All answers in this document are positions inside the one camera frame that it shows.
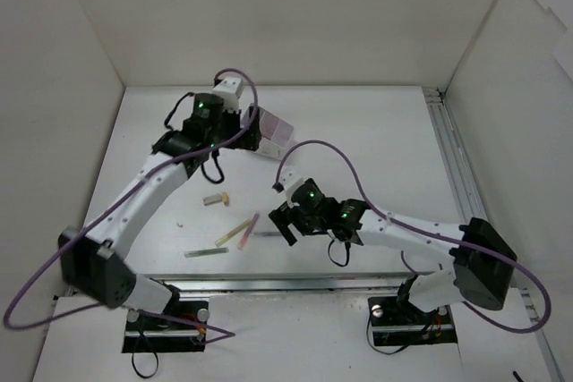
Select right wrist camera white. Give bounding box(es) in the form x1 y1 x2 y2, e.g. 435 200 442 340
272 168 304 204

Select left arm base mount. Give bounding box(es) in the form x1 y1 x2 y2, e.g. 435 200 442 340
121 299 210 352

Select green highlighter pen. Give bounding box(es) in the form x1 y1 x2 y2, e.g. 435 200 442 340
184 247 229 259

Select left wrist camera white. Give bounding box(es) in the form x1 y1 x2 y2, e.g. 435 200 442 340
212 78 244 112

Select purple cable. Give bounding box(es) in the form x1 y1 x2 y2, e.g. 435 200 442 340
3 69 259 347
273 140 552 335

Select pink purple highlighter pen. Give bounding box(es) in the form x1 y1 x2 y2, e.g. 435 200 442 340
237 212 260 250

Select yellow eraser with sleeve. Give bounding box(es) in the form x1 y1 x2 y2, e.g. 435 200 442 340
202 191 230 207

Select white three-compartment organizer box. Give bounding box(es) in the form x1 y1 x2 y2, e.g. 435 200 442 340
247 107 295 161

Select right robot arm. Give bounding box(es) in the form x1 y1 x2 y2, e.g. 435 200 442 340
269 179 517 321

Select purple pen clear cap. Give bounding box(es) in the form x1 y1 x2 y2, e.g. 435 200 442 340
250 231 282 237

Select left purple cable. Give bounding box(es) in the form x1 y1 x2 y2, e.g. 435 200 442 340
3 69 259 347

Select aluminium frame rail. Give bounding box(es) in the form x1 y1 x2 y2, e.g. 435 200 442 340
66 86 565 382

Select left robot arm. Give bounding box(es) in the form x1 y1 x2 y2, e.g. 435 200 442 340
58 93 261 328

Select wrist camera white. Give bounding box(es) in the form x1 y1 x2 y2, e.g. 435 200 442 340
212 78 244 112
272 168 304 204

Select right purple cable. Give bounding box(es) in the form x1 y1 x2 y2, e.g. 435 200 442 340
273 140 552 335

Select yellow highlighter pen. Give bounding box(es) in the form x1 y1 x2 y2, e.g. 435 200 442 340
215 219 251 248

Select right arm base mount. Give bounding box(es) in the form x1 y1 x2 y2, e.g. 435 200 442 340
366 296 458 355

